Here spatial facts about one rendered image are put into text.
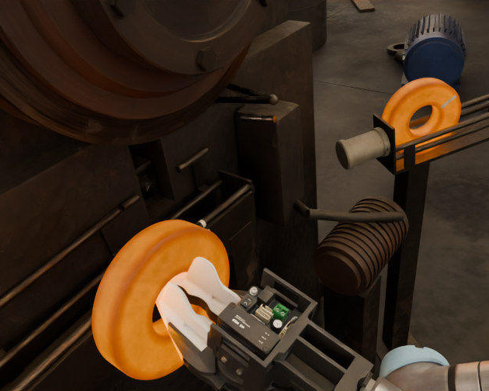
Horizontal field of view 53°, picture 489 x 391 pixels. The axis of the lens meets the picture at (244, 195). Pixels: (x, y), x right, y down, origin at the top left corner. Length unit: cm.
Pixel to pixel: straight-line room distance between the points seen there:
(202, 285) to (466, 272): 135
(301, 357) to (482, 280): 136
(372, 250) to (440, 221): 94
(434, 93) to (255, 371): 74
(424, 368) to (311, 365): 19
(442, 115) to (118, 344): 78
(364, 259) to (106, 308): 62
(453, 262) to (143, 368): 139
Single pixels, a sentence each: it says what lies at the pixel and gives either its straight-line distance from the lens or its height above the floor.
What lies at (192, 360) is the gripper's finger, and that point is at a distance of 43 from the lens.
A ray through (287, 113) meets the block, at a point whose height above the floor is 80.
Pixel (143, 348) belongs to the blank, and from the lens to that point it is 48.
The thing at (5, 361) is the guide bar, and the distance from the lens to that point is 72.
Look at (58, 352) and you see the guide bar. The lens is 67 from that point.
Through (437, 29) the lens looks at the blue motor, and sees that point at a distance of 280.
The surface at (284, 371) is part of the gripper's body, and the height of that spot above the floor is 85.
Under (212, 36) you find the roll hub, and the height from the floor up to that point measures 101.
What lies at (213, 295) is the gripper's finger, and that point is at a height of 84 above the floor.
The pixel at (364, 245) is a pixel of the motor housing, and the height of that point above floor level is 52.
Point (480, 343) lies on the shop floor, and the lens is 155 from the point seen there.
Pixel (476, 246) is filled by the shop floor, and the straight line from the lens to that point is 184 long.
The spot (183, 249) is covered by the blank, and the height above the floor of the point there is 88.
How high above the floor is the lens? 117
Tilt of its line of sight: 35 degrees down
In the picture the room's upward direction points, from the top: 8 degrees counter-clockwise
